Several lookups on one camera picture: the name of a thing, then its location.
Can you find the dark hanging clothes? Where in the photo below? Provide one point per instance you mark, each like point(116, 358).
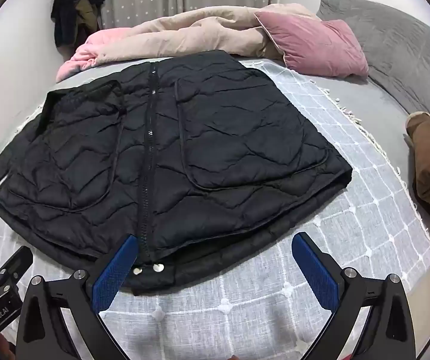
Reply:
point(74, 5)

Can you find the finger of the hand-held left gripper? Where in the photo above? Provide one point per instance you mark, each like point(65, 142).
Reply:
point(16, 262)

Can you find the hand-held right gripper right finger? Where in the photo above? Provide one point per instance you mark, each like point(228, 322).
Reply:
point(318, 273)

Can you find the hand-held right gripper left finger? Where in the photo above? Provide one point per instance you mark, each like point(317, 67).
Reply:
point(112, 275)

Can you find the black quilted jacket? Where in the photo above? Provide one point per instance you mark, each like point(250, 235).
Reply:
point(170, 150)

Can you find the beige and pink comforter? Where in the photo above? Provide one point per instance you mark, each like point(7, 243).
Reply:
point(185, 35)

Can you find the bed with grey sheet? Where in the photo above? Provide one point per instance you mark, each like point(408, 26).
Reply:
point(379, 97)

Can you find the grey quilted pillow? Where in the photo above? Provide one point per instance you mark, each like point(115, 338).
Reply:
point(398, 52)

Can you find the white grid fringed blanket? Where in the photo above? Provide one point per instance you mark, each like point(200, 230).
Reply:
point(353, 210)

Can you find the pink velvet pillow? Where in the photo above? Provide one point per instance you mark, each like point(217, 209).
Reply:
point(312, 43)

